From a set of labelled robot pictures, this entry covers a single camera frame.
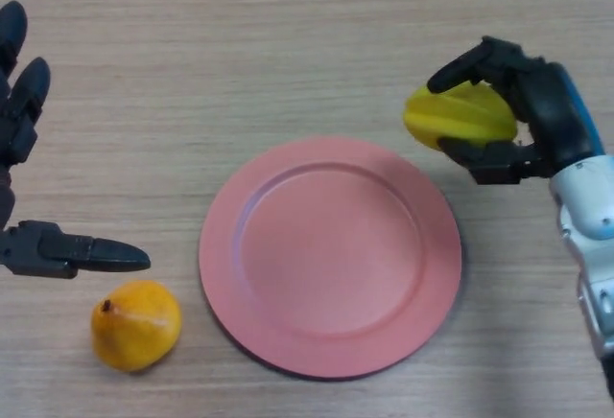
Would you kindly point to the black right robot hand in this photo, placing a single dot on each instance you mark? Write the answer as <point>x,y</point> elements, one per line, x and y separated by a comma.
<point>551,111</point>

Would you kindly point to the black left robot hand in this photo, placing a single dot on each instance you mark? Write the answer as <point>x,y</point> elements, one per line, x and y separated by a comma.
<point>16,116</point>

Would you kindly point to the yellow green starfruit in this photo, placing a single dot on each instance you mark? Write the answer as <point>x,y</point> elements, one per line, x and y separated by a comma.
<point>460,111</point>

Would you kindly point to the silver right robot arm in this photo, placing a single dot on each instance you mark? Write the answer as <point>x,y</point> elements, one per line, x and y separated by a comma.
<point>585,207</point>

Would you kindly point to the pink round plate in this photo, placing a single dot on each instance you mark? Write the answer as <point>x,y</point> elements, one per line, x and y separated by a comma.
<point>331,260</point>

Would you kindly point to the orange pear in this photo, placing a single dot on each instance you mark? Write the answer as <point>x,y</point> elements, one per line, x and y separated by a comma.
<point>136,327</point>

